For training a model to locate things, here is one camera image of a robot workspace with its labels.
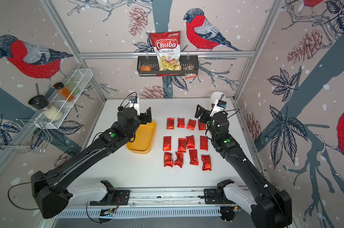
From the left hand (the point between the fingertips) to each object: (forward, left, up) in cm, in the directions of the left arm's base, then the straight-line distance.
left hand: (144, 105), depth 73 cm
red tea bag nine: (-16, -28, -32) cm, 45 cm away
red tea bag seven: (-6, -10, -32) cm, 34 cm away
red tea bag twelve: (-19, -35, -30) cm, 50 cm away
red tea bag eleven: (-18, -19, -30) cm, 40 cm away
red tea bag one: (+7, -36, -31) cm, 48 cm away
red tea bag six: (-5, -26, -33) cm, 42 cm away
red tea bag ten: (-7, -21, -32) cm, 39 cm away
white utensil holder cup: (+24, -47, -16) cm, 55 cm away
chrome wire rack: (-23, +45, -6) cm, 51 cm away
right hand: (+2, -32, -3) cm, 32 cm away
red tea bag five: (-6, -35, -32) cm, 48 cm away
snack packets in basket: (+26, -24, -1) cm, 35 cm away
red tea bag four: (+10, -12, -32) cm, 36 cm away
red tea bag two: (+9, -28, -32) cm, 44 cm away
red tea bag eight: (-18, -12, -31) cm, 38 cm away
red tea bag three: (+10, -20, -31) cm, 39 cm away
